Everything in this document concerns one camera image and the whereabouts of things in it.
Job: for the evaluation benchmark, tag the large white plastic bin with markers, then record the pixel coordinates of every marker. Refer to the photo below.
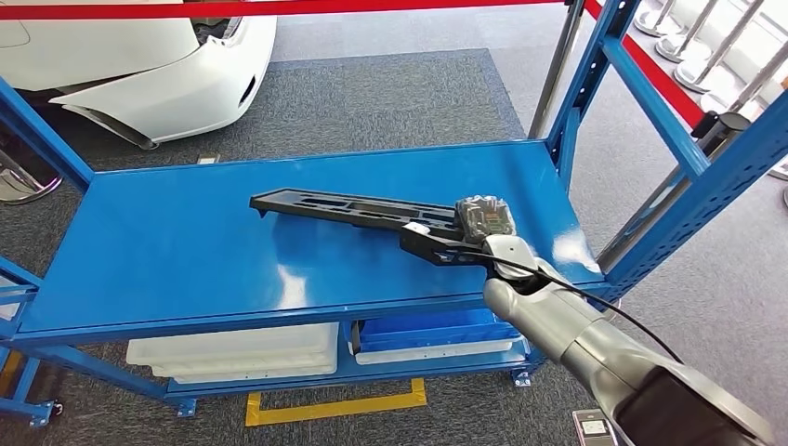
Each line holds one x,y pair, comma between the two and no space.
234,354

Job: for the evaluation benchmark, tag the long black plastic part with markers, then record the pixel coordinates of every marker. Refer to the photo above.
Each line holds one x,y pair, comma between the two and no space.
345,209

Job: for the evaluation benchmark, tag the small steel floor socket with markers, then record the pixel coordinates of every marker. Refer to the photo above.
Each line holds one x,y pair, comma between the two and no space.
208,159

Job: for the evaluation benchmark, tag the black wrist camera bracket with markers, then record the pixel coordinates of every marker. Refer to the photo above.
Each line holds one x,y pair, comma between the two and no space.
437,249

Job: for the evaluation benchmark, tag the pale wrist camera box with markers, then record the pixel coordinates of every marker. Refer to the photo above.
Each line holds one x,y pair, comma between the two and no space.
416,229

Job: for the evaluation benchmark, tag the blue plastic bin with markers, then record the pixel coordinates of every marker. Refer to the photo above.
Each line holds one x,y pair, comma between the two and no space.
431,326

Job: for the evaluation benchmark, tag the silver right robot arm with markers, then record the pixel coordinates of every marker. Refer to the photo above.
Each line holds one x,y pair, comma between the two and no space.
585,344

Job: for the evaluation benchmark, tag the steel floor socket box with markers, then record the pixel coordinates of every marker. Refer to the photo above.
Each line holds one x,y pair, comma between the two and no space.
592,428

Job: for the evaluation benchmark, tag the red barrier belt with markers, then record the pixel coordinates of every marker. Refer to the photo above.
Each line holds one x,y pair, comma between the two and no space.
659,80
246,9

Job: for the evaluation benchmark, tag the blue metal shelf rack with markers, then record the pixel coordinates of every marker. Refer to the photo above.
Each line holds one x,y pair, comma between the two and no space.
185,246

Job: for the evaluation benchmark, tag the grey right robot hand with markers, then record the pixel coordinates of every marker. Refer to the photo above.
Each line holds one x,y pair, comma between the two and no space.
486,218

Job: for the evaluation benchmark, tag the chrome barrier stanchion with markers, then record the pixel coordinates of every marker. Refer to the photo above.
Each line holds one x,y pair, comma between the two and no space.
702,77
24,184
554,74
720,126
680,49
726,104
779,172
655,24

